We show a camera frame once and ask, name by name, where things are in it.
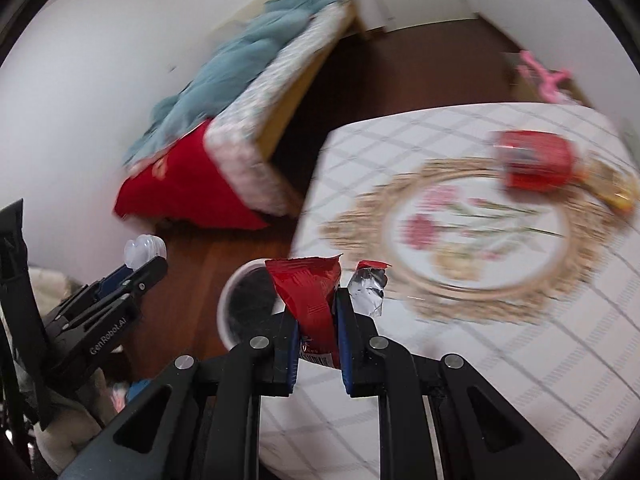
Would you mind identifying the wooden bed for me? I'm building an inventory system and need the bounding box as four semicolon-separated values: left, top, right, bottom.
112;0;368;231

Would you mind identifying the red blanket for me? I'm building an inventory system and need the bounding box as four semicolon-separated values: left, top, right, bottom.
114;120;271;231

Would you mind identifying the yellow snack packet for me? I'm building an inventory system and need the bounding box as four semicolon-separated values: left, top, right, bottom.
580;157;638;218

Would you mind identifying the red soda can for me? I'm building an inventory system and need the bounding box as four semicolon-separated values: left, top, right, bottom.
492;130;578;192

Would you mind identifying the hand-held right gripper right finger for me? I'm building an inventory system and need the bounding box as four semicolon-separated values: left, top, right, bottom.
334;287;583;480

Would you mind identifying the red foil wrapper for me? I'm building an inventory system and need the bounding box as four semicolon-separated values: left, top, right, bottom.
265;254;393;370

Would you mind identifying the table with patterned cloth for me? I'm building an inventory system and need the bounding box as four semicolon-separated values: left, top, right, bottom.
257;102;640;480

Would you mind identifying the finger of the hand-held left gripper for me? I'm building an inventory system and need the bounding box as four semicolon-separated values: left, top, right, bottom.
102;256;169;306
60;264;135;318

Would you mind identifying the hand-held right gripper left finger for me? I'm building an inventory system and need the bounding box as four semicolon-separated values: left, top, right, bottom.
57;307;301;480

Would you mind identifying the white trash bin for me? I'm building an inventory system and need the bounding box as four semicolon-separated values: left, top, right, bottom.
217;257;288;351

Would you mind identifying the blue quilt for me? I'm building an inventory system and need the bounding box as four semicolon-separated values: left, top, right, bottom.
122;0;346;166

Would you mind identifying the grey checked bed sheet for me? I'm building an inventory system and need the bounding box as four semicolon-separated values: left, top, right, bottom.
207;2;351;218

